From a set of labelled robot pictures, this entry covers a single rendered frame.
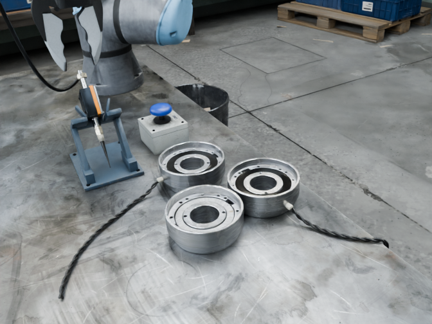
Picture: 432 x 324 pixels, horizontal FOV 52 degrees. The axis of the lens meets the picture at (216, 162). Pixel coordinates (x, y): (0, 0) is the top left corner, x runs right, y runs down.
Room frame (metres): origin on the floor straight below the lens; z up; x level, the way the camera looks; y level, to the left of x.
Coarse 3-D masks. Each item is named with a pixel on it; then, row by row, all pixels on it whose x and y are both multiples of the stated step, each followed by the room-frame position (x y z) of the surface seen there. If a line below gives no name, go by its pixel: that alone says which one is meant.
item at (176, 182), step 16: (176, 144) 0.65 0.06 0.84; (192, 144) 0.65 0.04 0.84; (208, 144) 0.65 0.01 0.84; (160, 160) 0.60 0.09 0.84; (176, 160) 0.62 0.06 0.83; (192, 160) 0.63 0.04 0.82; (208, 160) 0.61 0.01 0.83; (224, 160) 0.60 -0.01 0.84; (176, 176) 0.56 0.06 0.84; (192, 176) 0.55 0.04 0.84; (208, 176) 0.56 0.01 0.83; (176, 192) 0.57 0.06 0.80
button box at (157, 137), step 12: (144, 120) 0.74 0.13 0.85; (156, 120) 0.73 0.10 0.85; (168, 120) 0.73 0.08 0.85; (180, 120) 0.73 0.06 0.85; (144, 132) 0.73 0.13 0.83; (156, 132) 0.69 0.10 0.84; (168, 132) 0.70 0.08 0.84; (180, 132) 0.71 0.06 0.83; (156, 144) 0.69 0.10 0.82; (168, 144) 0.70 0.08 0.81
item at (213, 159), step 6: (192, 150) 0.65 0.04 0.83; (198, 150) 0.64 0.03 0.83; (174, 156) 0.63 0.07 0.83; (180, 156) 0.63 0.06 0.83; (210, 156) 0.62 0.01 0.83; (216, 156) 0.62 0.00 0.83; (168, 162) 0.61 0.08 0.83; (174, 162) 0.61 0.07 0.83; (210, 162) 0.61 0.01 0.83; (216, 162) 0.61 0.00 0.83; (168, 168) 0.60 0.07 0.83; (174, 168) 0.59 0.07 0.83; (210, 168) 0.59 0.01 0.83
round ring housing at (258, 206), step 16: (256, 160) 0.59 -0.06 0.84; (272, 160) 0.58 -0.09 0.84; (256, 176) 0.56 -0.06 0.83; (272, 176) 0.55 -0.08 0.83; (240, 192) 0.50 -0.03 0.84; (256, 192) 0.51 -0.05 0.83; (272, 192) 0.51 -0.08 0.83; (288, 192) 0.49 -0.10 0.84; (256, 208) 0.49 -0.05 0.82; (272, 208) 0.49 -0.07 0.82
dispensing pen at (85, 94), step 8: (80, 72) 0.71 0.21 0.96; (80, 80) 0.70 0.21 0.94; (88, 88) 0.68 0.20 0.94; (80, 96) 0.68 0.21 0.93; (88, 96) 0.67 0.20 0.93; (88, 104) 0.66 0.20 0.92; (88, 112) 0.66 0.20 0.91; (96, 112) 0.66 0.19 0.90; (88, 120) 0.67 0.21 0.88; (96, 120) 0.66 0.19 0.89; (96, 128) 0.66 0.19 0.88; (104, 144) 0.65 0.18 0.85; (104, 152) 0.64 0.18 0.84
